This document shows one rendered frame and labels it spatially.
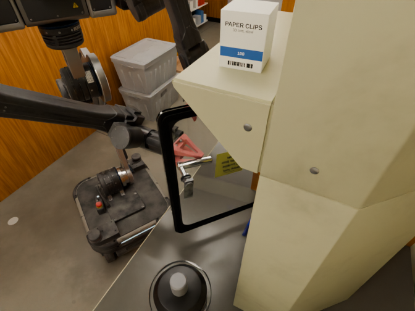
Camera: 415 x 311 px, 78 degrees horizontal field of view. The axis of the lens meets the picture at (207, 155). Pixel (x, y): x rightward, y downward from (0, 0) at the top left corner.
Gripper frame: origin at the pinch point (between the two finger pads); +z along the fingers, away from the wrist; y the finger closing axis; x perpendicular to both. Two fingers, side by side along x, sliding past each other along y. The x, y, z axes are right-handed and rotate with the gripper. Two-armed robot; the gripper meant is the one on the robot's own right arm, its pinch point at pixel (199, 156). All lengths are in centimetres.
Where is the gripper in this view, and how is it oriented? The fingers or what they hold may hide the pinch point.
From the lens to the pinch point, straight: 64.7
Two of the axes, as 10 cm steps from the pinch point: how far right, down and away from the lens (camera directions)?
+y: 0.0, -7.3, -6.8
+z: 8.9, 3.1, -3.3
